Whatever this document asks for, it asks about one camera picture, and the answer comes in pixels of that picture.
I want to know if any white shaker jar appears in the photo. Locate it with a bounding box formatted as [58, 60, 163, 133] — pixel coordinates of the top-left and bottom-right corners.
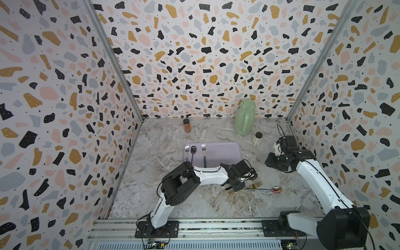
[252, 132, 263, 147]

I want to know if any gold fork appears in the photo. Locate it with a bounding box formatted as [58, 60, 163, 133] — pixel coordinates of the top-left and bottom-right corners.
[225, 181, 263, 194]

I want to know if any black spoon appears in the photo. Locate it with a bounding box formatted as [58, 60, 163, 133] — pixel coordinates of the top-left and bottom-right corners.
[190, 146, 197, 164]

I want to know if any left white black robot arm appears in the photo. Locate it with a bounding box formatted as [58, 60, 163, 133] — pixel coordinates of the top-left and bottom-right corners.
[149, 160, 257, 229]

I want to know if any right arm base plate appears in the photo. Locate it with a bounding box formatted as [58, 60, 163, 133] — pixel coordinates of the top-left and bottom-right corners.
[261, 220, 306, 237]

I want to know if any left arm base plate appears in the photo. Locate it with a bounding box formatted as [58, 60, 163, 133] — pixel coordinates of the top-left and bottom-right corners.
[135, 220, 179, 239]

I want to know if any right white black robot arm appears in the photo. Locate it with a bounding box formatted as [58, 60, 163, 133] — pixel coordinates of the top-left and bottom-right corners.
[265, 135, 370, 250]

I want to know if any iridescent spoon blue handle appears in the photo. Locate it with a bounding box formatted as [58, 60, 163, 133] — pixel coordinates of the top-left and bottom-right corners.
[245, 186, 282, 194]

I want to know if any silver fork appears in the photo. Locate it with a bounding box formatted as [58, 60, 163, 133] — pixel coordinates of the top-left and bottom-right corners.
[184, 144, 190, 162]

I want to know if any green plastic pitcher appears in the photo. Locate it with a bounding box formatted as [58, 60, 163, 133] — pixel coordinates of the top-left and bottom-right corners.
[233, 99, 256, 135]

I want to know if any orange spice jar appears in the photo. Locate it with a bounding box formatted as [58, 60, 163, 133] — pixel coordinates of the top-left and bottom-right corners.
[183, 118, 191, 133]

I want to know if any aluminium rail frame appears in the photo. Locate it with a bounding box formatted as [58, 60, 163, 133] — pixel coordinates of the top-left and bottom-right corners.
[87, 218, 324, 250]

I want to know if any lilac placemat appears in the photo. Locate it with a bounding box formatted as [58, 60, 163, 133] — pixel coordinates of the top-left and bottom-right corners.
[182, 142, 242, 168]

